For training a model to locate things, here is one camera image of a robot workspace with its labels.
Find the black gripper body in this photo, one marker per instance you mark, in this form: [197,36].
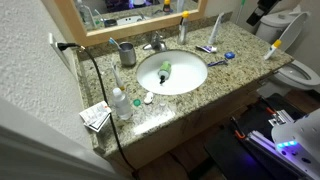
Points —
[263,10]

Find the green pump bottle black pump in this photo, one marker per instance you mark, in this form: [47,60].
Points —
[164,69]

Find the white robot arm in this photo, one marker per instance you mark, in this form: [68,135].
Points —
[300,133]

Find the white bottle yellow cap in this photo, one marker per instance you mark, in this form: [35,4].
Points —
[270,51]

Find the clear spray bottle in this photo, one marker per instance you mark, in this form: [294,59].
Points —
[215,31]

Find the silver spray bottle yellow cap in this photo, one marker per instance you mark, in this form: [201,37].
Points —
[182,33]

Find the white oval sink basin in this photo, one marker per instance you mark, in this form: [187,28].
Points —
[188,75]

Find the clear bottle white cap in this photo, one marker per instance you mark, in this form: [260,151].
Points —
[122,105]

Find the white toilet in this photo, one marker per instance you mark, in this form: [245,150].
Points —
[293,75]

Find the black orange clamp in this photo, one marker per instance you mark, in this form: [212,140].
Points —
[238,131]
[270,111]

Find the chrome faucet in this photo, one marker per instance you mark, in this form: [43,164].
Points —
[156,41]

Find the wood framed mirror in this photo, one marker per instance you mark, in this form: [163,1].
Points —
[133,30]

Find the small clear cap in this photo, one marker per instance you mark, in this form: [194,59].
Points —
[162,104]

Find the wooden vanity cabinet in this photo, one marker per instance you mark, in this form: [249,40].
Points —
[186,130]

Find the stainless steel tumbler cup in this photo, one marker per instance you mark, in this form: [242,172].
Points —
[127,55]

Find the white contact lens case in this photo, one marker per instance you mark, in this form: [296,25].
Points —
[148,97]

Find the black robot cart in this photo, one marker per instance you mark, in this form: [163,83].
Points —
[230,156]

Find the blue toothbrush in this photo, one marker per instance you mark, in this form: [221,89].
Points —
[113,42]

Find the green round cap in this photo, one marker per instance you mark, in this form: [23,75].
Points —
[136,102]

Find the white lotion tube yellow cap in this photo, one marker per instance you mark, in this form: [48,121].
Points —
[117,78]

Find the white door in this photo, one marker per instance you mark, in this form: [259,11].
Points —
[40,150]

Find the aluminium mounting rail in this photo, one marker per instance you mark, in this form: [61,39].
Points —
[263,141]

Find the white wall outlet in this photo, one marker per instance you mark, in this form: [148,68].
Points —
[57,52]

